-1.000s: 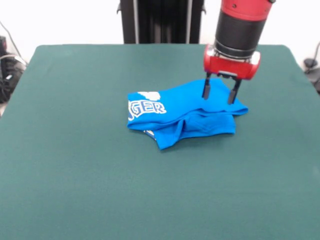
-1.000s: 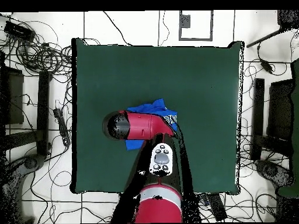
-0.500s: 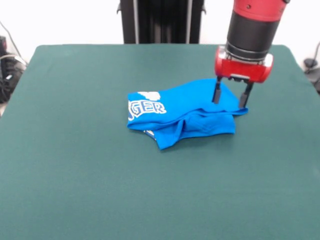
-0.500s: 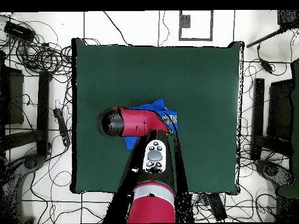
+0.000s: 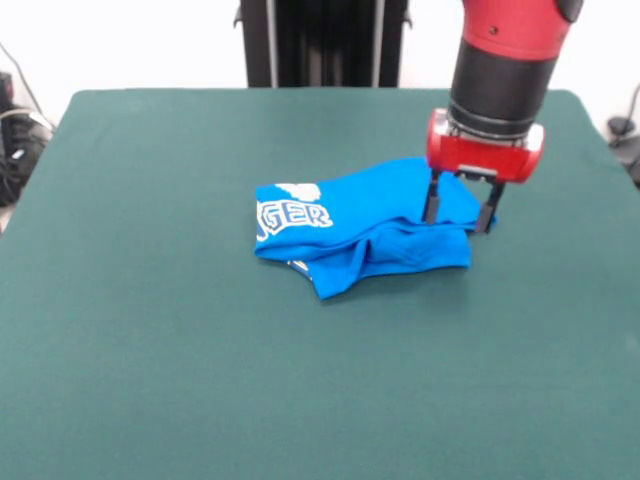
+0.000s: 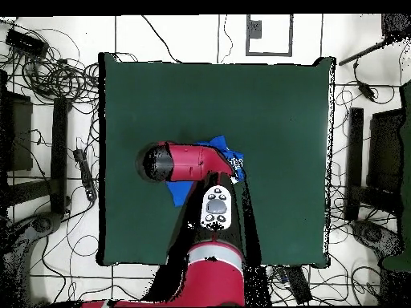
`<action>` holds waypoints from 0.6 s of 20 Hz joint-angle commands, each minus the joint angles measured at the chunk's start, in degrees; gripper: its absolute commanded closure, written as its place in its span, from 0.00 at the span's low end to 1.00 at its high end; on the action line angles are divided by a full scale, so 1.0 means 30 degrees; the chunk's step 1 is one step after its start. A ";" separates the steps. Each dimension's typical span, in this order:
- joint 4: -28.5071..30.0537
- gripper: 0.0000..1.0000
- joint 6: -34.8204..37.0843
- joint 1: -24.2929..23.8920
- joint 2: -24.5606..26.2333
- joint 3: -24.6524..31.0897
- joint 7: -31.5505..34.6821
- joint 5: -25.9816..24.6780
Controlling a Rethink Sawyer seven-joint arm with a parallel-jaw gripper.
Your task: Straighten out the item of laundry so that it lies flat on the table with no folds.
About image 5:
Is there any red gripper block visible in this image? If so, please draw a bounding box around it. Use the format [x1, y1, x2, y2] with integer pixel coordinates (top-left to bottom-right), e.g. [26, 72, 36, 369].
[422, 108, 546, 236]

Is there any blue printed t-shirt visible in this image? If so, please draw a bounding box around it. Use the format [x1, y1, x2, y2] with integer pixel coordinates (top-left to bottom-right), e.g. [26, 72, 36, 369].
[252, 157, 499, 301]

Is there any dark stand base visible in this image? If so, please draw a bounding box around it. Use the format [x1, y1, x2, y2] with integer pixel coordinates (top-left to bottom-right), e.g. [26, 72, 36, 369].
[607, 115, 640, 189]
[0, 72, 54, 207]

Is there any dark green table cloth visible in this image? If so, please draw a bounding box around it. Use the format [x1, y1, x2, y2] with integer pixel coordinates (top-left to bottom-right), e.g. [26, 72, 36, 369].
[0, 88, 640, 480]

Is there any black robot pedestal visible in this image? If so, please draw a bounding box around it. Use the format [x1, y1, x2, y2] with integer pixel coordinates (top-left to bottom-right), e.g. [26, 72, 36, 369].
[233, 0, 414, 90]

